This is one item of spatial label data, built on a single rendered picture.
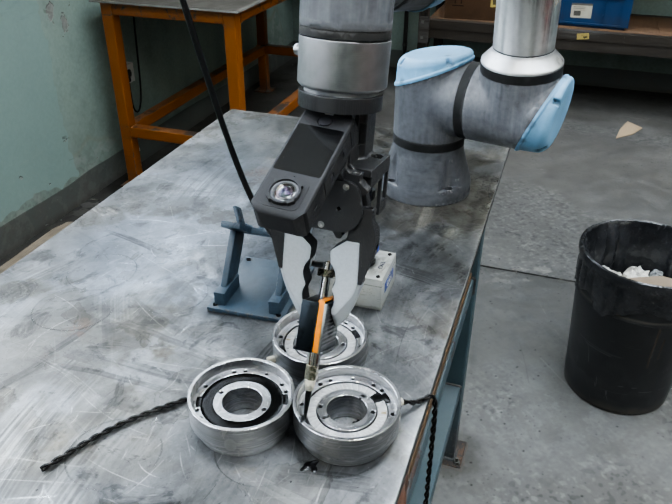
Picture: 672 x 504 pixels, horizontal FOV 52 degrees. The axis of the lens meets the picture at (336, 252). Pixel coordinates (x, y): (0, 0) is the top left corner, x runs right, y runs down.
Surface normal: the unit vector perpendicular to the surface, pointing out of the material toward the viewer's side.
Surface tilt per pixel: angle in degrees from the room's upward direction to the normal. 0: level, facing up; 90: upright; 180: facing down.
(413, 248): 0
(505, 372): 0
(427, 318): 0
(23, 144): 90
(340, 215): 82
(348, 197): 82
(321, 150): 23
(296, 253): 82
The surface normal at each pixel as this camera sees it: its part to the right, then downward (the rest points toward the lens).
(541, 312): 0.00, -0.86
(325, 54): -0.40, 0.33
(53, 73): 0.95, 0.17
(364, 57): 0.41, 0.39
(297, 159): -0.09, -0.60
